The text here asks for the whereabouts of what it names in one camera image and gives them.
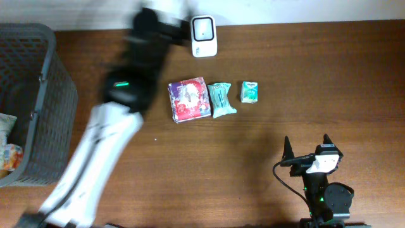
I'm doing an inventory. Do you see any white barcode scanner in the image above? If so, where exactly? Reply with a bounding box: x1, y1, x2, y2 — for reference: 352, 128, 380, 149
190, 15, 218, 58

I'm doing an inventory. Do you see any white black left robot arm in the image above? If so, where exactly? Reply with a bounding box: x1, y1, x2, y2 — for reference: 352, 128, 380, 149
16, 6, 190, 227

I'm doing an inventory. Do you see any teal wet wipes pack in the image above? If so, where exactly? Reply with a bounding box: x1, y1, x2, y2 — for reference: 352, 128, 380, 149
208, 82, 237, 118

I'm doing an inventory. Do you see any dark grey plastic basket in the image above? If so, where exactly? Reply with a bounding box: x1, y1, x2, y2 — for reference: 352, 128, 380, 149
1, 23, 78, 187

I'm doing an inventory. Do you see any orange snack pack in basket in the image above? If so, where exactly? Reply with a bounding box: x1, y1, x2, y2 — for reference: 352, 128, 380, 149
1, 144, 23, 172

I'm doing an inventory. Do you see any red purple pad package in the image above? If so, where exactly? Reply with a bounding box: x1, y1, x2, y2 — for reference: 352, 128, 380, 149
168, 77, 211, 124

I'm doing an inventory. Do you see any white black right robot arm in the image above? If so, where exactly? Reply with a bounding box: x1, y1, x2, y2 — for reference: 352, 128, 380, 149
273, 134, 368, 228

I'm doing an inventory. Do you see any green tissue pack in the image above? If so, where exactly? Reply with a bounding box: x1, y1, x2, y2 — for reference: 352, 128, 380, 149
240, 81, 258, 103

